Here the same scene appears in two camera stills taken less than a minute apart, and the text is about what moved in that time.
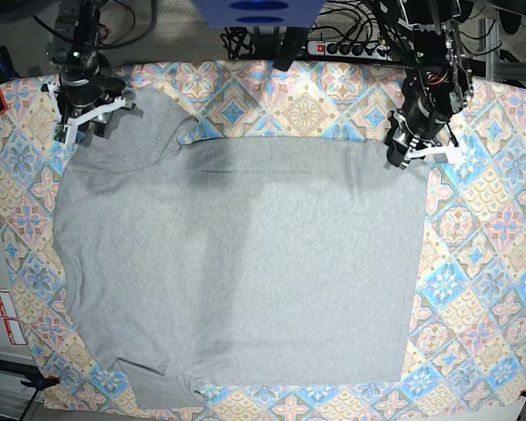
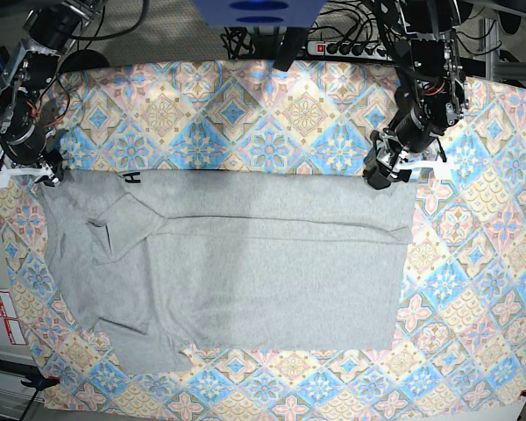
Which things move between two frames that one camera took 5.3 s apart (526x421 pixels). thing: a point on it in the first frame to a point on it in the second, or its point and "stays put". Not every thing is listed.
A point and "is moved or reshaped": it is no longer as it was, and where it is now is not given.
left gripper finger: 101,124 to 54,179
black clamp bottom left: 39,382 stays put
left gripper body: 76,102 to 53,160
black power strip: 355,49 stays put
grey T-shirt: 238,260 is moved or reshaped
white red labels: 1,304 stays put
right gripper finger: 395,154 to 377,178
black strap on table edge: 292,43 stays put
